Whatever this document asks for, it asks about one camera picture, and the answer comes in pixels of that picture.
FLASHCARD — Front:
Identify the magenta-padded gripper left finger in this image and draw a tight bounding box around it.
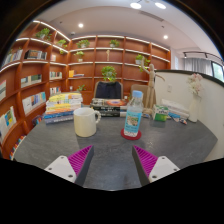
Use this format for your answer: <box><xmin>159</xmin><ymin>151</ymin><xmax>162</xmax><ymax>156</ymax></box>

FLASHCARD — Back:
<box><xmin>44</xmin><ymin>144</ymin><xmax>95</xmax><ymax>187</ymax></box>

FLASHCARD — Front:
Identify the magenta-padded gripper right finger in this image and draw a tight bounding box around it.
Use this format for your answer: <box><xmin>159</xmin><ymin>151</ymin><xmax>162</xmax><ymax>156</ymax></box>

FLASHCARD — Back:
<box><xmin>131</xmin><ymin>144</ymin><xmax>181</xmax><ymax>187</ymax></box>

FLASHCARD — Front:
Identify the clear blue-capped water bottle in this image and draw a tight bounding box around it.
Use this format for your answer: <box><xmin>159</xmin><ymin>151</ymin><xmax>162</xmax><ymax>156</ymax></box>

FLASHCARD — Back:
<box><xmin>123</xmin><ymin>89</ymin><xmax>145</xmax><ymax>138</ymax></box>

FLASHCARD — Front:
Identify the cream ceramic mug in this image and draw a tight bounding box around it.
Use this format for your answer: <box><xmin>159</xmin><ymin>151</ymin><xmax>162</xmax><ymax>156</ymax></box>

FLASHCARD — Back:
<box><xmin>73</xmin><ymin>106</ymin><xmax>102</xmax><ymax>138</ymax></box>

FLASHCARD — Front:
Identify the small green white box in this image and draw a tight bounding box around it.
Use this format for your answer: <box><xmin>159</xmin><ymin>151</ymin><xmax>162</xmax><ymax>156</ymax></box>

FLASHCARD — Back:
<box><xmin>152</xmin><ymin>104</ymin><xmax>170</xmax><ymax>122</ymax></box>

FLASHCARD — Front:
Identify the stack of colourful books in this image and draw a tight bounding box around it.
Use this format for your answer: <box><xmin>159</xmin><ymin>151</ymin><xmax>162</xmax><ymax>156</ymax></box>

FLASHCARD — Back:
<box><xmin>43</xmin><ymin>92</ymin><xmax>84</xmax><ymax>125</ymax></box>

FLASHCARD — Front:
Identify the stack of white packs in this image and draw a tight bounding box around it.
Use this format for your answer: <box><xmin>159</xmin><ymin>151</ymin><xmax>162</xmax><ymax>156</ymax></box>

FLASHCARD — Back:
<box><xmin>161</xmin><ymin>98</ymin><xmax>191</xmax><ymax>119</ymax></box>

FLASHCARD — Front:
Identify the white vase with flowers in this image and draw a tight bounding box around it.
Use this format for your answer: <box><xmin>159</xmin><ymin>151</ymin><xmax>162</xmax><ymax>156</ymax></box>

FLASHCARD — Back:
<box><xmin>186</xmin><ymin>73</ymin><xmax>204</xmax><ymax>124</ymax></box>

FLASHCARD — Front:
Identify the tan chair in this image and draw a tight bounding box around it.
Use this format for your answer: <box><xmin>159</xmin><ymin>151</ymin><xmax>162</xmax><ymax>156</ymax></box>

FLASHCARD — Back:
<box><xmin>129</xmin><ymin>83</ymin><xmax>149</xmax><ymax>108</ymax></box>

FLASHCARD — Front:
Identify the wooden artist mannequin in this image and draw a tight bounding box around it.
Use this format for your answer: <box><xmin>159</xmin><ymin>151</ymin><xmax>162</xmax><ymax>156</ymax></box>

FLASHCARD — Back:
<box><xmin>139</xmin><ymin>56</ymin><xmax>166</xmax><ymax>116</ymax></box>

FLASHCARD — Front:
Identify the chair with dark jacket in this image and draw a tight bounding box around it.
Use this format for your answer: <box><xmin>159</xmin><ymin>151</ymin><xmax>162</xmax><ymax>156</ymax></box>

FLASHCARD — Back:
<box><xmin>93</xmin><ymin>80</ymin><xmax>124</xmax><ymax>100</ymax></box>

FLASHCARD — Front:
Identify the wooden bookshelf unit with plants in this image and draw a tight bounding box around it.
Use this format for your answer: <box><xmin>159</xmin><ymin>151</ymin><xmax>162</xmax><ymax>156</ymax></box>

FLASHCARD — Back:
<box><xmin>0</xmin><ymin>19</ymin><xmax>172</xmax><ymax>161</ymax></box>

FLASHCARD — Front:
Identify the grey curtain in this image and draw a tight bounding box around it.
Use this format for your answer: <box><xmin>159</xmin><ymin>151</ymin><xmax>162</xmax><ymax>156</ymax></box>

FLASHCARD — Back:
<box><xmin>183</xmin><ymin>57</ymin><xmax>214</xmax><ymax>76</ymax></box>

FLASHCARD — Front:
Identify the window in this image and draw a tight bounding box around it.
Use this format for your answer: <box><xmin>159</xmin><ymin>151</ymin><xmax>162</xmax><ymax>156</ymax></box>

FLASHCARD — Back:
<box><xmin>211</xmin><ymin>61</ymin><xmax>224</xmax><ymax>83</ymax></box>

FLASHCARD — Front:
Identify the ceiling air vent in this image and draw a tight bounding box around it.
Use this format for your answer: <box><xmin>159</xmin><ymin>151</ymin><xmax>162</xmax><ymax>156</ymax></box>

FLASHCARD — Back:
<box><xmin>138</xmin><ymin>10</ymin><xmax>164</xmax><ymax>23</ymax></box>

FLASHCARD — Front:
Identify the branched ceiling lamp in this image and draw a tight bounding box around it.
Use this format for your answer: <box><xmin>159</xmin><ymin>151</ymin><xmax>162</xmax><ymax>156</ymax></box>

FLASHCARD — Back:
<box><xmin>129</xmin><ymin>0</ymin><xmax>168</xmax><ymax>10</ymax></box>

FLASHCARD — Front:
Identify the black track light rail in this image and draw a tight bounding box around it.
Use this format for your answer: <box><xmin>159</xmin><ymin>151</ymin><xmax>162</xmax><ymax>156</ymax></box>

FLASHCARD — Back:
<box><xmin>182</xmin><ymin>50</ymin><xmax>223</xmax><ymax>63</ymax></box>

